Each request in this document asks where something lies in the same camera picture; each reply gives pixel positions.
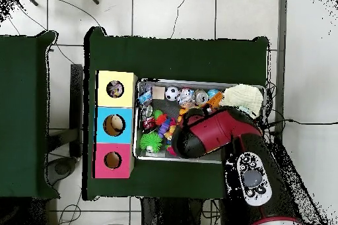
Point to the green furry monster toy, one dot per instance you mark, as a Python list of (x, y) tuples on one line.
[(150, 141)]

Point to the confetti print cloth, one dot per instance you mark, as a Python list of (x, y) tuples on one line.
[(114, 89)]

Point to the cream knitted cloth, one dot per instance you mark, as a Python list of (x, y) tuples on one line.
[(245, 98)]

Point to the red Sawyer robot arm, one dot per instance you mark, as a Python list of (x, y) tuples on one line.
[(211, 130)]

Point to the silver mesh bin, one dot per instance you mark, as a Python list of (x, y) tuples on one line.
[(163, 107)]

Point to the wooden box with three holes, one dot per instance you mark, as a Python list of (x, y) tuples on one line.
[(126, 82)]

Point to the black and white soccer ball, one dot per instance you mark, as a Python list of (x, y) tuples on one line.
[(172, 93)]

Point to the plain wooden cube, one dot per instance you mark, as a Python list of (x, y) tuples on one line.
[(159, 92)]

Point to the crushed red soda can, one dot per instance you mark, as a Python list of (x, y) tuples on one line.
[(149, 123)]

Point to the crushed clear plastic bottle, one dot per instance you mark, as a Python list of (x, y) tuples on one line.
[(144, 95)]

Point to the silver soda can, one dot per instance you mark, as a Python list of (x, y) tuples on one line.
[(201, 96)]

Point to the orange plastic block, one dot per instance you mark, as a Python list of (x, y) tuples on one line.
[(215, 99)]

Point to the blue globe ball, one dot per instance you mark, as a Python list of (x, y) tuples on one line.
[(213, 92)]

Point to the dark green side table cloth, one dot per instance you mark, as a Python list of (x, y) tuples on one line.
[(23, 90)]

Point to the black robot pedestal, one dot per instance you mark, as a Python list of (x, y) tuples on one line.
[(171, 214)]

